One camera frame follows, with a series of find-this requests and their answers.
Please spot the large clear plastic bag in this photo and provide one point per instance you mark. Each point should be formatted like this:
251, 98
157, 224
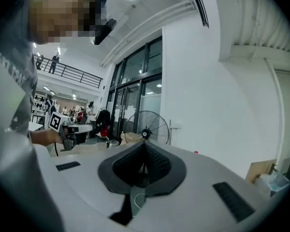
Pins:
273, 184

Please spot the white metal stand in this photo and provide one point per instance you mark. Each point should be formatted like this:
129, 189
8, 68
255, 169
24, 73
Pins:
174, 129

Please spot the black pedestal fan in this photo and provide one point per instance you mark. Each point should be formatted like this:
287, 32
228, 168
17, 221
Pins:
147, 127

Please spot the person's head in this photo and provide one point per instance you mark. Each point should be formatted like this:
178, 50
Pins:
60, 13

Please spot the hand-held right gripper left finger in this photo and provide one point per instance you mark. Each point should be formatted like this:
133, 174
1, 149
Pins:
120, 169

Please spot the black framed glass doors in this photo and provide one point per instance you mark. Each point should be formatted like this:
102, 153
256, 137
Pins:
137, 88

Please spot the silver metal appliance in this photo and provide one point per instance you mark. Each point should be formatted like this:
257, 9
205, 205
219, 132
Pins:
113, 144

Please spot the brown cardboard box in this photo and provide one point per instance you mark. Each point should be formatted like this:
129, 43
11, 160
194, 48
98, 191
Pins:
131, 137

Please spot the black hanging clothes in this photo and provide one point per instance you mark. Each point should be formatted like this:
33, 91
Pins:
103, 122

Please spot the black head-mounted camera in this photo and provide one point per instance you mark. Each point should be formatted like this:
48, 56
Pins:
104, 30

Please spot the person's left hand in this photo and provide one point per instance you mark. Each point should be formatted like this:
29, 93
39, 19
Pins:
64, 135

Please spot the person's left forearm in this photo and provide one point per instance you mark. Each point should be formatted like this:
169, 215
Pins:
44, 137

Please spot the black ceiling air vent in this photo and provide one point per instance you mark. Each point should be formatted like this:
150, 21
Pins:
199, 6

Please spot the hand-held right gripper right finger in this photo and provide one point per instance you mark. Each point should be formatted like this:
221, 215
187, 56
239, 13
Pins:
164, 169

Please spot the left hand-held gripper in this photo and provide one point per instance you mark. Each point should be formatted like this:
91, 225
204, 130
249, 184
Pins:
79, 128

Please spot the black balcony railing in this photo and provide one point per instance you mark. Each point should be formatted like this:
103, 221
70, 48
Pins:
75, 75

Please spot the person's gray t-shirt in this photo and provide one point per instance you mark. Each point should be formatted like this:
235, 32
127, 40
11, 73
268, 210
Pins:
14, 81

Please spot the brown cardboard sheet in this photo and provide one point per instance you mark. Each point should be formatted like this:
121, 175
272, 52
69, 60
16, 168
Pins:
259, 170

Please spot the white ceiling pipes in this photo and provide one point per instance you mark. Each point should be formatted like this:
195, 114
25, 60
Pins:
147, 30

